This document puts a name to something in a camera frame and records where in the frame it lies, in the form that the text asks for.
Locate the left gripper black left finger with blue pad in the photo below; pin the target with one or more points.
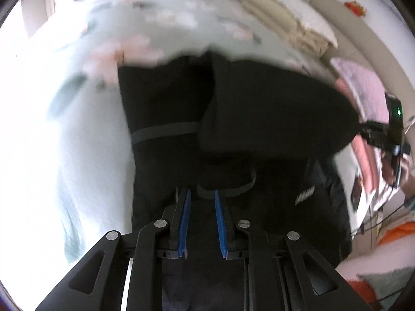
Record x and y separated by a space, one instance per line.
125 271

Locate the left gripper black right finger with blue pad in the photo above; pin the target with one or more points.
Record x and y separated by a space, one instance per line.
282 272

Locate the black hooded jacket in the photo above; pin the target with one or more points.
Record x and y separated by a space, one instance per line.
263 136

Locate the person's right hand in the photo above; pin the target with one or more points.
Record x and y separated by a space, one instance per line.
407 179

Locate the folded pink blanket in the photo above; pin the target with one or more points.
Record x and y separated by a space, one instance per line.
363 152

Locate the purple patterned folded blanket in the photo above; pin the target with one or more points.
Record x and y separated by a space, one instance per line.
363 88

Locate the black smartphone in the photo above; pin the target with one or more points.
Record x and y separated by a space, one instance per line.
356 193

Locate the beige upholstered headboard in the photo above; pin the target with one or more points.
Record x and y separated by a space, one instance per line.
386 44

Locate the floral green bedspread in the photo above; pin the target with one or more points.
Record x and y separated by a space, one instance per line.
113 104

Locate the white floral pillow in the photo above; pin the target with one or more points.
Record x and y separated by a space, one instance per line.
309 19

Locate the folded beige quilt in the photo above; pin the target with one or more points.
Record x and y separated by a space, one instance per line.
280 20

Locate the red wall decoration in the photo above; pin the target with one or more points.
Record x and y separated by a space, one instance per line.
355 7

